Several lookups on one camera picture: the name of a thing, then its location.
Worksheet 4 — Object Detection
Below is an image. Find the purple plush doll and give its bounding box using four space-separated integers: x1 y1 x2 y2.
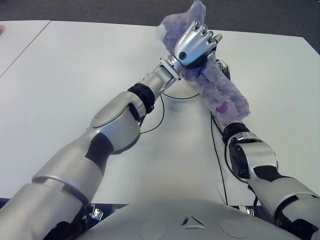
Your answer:
155 0 251 126

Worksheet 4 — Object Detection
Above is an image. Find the metal table bracket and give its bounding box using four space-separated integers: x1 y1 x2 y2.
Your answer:
89 203 105 221

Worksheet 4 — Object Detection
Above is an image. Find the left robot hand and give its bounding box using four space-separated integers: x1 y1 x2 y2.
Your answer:
174 21 223 69

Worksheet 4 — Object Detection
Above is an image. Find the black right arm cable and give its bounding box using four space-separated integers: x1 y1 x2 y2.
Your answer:
209 114 258 208

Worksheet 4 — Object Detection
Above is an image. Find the white plate with black rim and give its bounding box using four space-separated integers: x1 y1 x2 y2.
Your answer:
162 79 202 101

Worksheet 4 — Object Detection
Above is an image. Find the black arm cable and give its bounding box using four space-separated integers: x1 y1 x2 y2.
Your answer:
138 94 165 135
209 114 258 208

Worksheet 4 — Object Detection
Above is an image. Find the grey robot torso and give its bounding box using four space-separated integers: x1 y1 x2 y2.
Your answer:
79 198 313 240

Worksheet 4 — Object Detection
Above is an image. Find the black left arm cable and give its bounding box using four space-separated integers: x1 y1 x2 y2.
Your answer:
138 94 165 135

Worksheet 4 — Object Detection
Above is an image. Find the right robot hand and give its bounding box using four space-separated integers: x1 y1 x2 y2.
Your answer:
216 59 231 81

